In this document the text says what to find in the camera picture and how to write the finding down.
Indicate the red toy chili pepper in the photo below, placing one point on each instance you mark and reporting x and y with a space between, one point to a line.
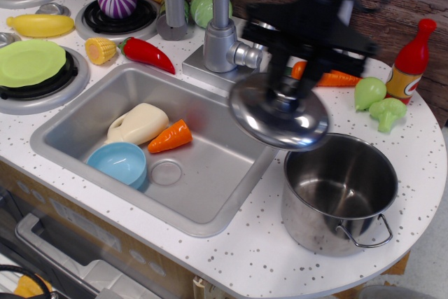
138 50

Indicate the stainless steel pot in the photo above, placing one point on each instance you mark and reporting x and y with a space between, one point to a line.
335 196

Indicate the red toy ketchup bottle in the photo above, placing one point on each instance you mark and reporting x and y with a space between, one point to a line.
410 64

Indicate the yellow toy corn cob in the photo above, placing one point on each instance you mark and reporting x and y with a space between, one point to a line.
99 50

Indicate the green toy broccoli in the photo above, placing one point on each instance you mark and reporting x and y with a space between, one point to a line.
387 111

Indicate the whole toy carrot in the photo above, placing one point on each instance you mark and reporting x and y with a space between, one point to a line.
332 79

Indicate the silver stove knob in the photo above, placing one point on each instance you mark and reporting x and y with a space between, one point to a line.
54 9

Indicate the cream toy milk jug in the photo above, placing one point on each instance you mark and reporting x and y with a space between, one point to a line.
141 124

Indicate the yellow toy on floor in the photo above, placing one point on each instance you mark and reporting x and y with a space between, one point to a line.
27 287

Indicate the steel pot lid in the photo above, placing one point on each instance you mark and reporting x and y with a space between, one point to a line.
277 115

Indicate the silver toy sink basin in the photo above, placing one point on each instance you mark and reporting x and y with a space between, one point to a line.
197 187

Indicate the light green toy pear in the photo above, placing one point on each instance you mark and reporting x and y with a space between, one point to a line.
368 91

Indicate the green toy cabbage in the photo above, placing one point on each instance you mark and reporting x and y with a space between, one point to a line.
201 11

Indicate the light blue toy bowl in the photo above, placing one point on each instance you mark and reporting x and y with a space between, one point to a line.
123 161

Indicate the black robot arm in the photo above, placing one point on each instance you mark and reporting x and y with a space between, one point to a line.
305 38

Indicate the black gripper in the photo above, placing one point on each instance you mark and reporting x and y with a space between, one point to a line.
310 30

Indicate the back right stove burner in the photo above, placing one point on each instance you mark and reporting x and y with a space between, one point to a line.
91 22

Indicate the purple striped toy onion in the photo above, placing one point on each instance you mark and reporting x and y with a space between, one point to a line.
117 9

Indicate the toy oven door handle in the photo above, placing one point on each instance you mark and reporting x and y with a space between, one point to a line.
75 263

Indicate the left silver support pole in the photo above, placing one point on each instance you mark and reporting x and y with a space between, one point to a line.
172 21

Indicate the green toy plate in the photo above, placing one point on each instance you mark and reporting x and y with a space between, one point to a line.
31 62

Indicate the front left stove burner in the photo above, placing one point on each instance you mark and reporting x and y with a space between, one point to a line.
56 91

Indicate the orange toy carrot half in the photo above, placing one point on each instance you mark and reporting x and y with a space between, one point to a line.
176 135

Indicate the yellow toy banana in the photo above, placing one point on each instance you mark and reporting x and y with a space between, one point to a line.
41 25

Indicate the silver toy faucet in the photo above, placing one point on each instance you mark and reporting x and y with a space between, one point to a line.
223 60

